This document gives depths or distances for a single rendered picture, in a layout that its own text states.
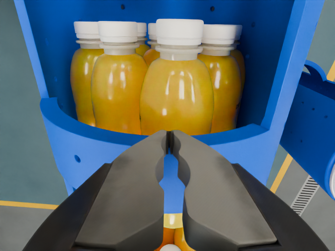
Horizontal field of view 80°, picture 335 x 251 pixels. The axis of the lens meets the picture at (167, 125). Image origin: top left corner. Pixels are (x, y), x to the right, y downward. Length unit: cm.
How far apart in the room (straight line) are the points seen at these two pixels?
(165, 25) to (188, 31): 2
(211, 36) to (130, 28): 8
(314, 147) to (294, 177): 160
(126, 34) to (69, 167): 13
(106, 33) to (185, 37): 8
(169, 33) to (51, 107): 13
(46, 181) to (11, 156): 34
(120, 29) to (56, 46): 11
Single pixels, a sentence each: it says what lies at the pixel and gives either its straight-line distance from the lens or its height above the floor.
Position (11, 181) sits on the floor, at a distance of 223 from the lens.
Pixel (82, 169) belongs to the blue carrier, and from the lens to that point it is 18.
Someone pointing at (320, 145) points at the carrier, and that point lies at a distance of 55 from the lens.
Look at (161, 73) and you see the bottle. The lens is 17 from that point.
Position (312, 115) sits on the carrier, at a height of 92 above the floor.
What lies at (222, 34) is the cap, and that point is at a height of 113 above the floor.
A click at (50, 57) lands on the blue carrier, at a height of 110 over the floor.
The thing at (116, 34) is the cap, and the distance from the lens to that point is 21.
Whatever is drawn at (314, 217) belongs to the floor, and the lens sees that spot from 268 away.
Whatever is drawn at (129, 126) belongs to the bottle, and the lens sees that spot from 22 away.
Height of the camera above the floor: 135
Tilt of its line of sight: 63 degrees down
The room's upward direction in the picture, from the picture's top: 177 degrees clockwise
